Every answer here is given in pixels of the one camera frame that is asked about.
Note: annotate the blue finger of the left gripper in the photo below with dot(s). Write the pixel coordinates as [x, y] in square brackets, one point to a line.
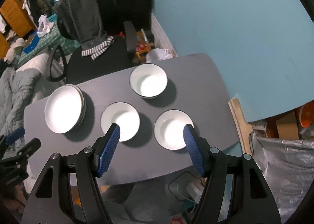
[15, 135]
[29, 149]

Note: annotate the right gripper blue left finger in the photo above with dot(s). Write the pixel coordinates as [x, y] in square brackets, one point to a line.
[104, 149]

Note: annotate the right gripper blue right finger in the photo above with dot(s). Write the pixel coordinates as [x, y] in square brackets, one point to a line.
[199, 151]

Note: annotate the white bowl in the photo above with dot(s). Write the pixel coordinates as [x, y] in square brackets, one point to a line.
[125, 116]
[169, 129]
[148, 80]

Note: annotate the white plate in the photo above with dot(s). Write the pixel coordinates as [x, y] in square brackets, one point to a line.
[65, 109]

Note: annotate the grey quilted comforter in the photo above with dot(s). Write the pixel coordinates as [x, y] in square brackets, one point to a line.
[17, 89]

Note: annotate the white plastic bag on floor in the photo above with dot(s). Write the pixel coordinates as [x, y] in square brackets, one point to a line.
[158, 54]

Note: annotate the black office chair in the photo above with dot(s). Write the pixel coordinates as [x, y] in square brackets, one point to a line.
[79, 69]

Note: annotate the silver foil bag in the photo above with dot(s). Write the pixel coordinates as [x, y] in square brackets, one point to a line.
[287, 166]

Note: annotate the blue flat box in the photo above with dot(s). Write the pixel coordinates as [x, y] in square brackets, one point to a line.
[31, 43]

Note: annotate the green checkered tablecloth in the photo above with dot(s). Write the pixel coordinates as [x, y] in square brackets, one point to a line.
[50, 40]

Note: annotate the white plastic bag on table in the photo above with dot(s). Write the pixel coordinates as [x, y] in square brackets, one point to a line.
[44, 26]

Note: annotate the wooden wardrobe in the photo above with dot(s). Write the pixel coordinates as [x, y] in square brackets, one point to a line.
[17, 18]

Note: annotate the dark grey hooded sweater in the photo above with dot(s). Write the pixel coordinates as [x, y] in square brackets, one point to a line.
[83, 22]

